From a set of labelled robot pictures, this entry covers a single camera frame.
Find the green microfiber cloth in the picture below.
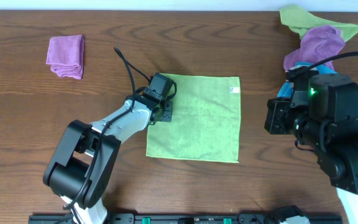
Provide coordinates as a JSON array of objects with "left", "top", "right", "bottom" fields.
[{"left": 146, "top": 74, "right": 241, "bottom": 164}]

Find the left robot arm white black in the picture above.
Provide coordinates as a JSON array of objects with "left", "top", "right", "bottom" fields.
[{"left": 43, "top": 93, "right": 173, "bottom": 223}]

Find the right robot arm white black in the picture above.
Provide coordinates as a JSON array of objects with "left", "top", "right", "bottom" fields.
[{"left": 264, "top": 71, "right": 358, "bottom": 223}]

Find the crumpled blue cloth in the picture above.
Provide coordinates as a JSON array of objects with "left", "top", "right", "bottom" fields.
[{"left": 277, "top": 62, "right": 336, "bottom": 98}]

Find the crumpled purple cloth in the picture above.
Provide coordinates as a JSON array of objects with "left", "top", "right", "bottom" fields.
[{"left": 283, "top": 25, "right": 346, "bottom": 70}]

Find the crumpled green cloth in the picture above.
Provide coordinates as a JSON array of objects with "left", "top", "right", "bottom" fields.
[{"left": 279, "top": 4, "right": 358, "bottom": 42}]

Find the folded purple cloth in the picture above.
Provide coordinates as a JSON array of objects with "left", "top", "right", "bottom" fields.
[{"left": 46, "top": 35, "right": 85, "bottom": 80}]

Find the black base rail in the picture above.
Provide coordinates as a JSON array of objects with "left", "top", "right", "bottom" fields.
[{"left": 28, "top": 213, "right": 343, "bottom": 224}]

